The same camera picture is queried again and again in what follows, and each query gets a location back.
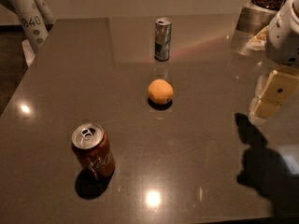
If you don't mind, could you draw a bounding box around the orange fruit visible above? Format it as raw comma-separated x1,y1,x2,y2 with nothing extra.
148,79,174,105

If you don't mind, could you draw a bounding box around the white robot numbered 040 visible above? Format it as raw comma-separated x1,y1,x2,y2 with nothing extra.
0,0,54,66

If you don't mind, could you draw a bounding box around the coffee bean dispenser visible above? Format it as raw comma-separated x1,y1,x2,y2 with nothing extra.
235,0,287,35

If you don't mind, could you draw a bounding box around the red soda can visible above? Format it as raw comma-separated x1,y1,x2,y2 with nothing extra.
71,123,115,181

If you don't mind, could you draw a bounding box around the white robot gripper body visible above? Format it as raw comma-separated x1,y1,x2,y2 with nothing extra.
265,0,299,66

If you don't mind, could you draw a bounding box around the slim silver can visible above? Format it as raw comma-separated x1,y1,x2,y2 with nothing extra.
155,17,172,62

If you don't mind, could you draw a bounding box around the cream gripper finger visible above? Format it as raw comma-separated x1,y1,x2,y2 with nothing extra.
251,97,280,119
261,66,299,105

